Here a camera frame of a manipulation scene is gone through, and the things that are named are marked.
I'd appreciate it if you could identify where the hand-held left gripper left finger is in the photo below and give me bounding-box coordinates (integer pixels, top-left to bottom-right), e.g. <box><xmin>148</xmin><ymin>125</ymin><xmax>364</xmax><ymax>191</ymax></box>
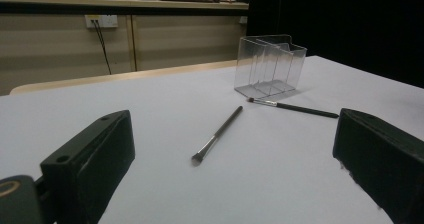
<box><xmin>39</xmin><ymin>109</ymin><xmax>136</xmax><ymax>224</ymax></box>

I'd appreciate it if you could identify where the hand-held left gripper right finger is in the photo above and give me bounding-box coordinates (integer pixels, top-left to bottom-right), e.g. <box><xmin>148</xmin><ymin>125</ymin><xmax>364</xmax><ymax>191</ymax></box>
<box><xmin>332</xmin><ymin>107</ymin><xmax>424</xmax><ymax>224</ymax></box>

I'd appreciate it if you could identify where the black pen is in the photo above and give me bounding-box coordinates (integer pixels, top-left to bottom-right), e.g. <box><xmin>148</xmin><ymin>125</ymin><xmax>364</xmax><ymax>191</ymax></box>
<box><xmin>247</xmin><ymin>97</ymin><xmax>340</xmax><ymax>119</ymax></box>

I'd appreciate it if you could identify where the wide-head black makeup brush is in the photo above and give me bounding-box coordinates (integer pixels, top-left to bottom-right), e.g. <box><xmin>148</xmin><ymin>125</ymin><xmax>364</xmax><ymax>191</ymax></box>
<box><xmin>191</xmin><ymin>105</ymin><xmax>244</xmax><ymax>167</ymax></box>

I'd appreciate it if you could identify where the clear acrylic organizer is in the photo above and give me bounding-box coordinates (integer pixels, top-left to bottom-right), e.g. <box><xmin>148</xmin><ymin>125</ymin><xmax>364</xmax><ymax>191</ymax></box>
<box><xmin>233</xmin><ymin>34</ymin><xmax>308</xmax><ymax>100</ymax></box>

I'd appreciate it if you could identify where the white table sheet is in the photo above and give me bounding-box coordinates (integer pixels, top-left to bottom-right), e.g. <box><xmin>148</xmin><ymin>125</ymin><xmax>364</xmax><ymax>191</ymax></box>
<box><xmin>0</xmin><ymin>55</ymin><xmax>424</xmax><ymax>224</ymax></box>

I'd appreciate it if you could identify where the black curtain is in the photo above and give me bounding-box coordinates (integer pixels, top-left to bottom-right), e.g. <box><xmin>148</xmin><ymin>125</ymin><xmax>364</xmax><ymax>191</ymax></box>
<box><xmin>229</xmin><ymin>0</ymin><xmax>424</xmax><ymax>89</ymax></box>

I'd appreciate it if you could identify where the long beige counter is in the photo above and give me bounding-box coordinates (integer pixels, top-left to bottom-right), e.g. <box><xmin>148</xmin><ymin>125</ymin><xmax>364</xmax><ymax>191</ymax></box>
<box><xmin>0</xmin><ymin>0</ymin><xmax>250</xmax><ymax>97</ymax></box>

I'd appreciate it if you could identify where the black power cable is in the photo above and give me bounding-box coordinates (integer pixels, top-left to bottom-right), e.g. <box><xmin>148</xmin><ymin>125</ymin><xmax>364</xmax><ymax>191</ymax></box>
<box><xmin>92</xmin><ymin>19</ymin><xmax>113</xmax><ymax>76</ymax></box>

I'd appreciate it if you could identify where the white wall socket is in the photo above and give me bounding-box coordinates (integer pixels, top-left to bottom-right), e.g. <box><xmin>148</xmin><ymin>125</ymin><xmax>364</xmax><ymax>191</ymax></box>
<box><xmin>84</xmin><ymin>14</ymin><xmax>119</xmax><ymax>29</ymax></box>

